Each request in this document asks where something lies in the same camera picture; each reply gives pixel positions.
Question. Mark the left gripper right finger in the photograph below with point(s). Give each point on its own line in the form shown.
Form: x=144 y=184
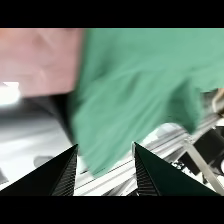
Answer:
x=160 y=178

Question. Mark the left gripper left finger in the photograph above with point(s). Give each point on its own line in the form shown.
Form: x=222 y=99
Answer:
x=55 y=176

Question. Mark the green T-shirt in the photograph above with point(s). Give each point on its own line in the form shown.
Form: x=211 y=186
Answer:
x=133 y=90

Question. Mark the pink garment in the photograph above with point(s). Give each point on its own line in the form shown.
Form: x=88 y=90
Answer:
x=40 y=60

